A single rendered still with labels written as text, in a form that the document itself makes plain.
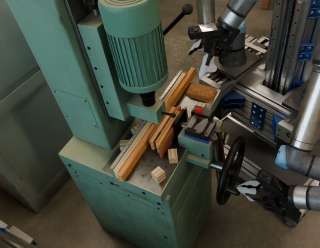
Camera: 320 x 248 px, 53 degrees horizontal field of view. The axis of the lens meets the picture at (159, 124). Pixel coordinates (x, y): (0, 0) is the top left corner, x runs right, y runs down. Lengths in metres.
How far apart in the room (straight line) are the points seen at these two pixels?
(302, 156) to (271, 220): 1.08
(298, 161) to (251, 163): 0.96
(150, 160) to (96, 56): 0.45
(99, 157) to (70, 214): 0.92
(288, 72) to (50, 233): 1.73
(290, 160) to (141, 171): 0.53
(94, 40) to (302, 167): 0.78
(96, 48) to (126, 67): 0.12
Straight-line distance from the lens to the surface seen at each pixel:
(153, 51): 1.01
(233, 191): 1.23
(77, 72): 1.16
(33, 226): 2.39
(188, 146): 1.27
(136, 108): 1.24
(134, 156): 1.24
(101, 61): 1.11
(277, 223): 2.16
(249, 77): 1.85
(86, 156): 1.48
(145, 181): 1.22
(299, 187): 1.11
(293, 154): 1.12
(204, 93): 1.45
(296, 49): 1.63
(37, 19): 1.13
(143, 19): 0.93
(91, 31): 1.05
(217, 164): 1.33
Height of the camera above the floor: 1.92
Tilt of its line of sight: 47 degrees down
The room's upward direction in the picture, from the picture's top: 10 degrees counter-clockwise
